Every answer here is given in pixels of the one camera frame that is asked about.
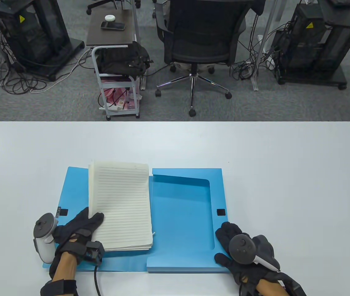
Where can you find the pink bags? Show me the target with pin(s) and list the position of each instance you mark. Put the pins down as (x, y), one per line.
(113, 94)

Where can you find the black smartphone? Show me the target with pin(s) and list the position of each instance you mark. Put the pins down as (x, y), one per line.
(113, 26)

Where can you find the grey left hand controller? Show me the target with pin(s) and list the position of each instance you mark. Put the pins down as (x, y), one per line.
(43, 228)

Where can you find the stack of lined papers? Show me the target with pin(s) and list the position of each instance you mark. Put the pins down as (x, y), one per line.
(122, 200)

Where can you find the black chair base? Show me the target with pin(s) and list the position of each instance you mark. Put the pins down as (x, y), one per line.
(100, 3)

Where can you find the white cart with brown top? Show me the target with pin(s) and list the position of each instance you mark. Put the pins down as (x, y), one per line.
(110, 38)

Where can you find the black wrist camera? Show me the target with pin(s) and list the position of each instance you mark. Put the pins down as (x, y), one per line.
(94, 252)
(293, 285)

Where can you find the white round device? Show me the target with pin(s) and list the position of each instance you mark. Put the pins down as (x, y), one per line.
(110, 18)

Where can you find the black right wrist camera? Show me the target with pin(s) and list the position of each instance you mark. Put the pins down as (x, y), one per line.
(293, 285)

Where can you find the person's right forearm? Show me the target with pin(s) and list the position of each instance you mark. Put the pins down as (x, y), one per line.
(269, 288)

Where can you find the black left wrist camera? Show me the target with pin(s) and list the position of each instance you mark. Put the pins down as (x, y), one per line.
(94, 252)

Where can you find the person's right hand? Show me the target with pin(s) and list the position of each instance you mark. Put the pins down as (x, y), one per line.
(224, 234)

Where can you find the black equipment rack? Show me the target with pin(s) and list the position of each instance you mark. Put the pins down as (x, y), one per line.
(310, 46)
(30, 30)

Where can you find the grey hand controller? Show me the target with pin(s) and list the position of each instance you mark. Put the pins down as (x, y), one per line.
(43, 228)
(241, 249)

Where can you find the person's left hand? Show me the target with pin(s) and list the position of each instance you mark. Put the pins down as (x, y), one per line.
(76, 231)

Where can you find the white power strip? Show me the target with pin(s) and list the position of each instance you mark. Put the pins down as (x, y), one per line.
(113, 108)

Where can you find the black backpack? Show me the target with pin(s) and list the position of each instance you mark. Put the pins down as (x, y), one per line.
(122, 60)

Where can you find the blue file box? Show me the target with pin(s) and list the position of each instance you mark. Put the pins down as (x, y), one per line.
(181, 215)

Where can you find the black mesh office chair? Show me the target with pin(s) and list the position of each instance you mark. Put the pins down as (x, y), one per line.
(205, 30)

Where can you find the person's left forearm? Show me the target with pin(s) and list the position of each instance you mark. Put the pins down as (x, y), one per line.
(67, 268)

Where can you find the grey right hand controller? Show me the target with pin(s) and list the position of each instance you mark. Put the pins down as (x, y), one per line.
(241, 249)

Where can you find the white metal table leg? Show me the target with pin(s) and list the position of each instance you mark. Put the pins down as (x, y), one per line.
(263, 55)
(136, 24)

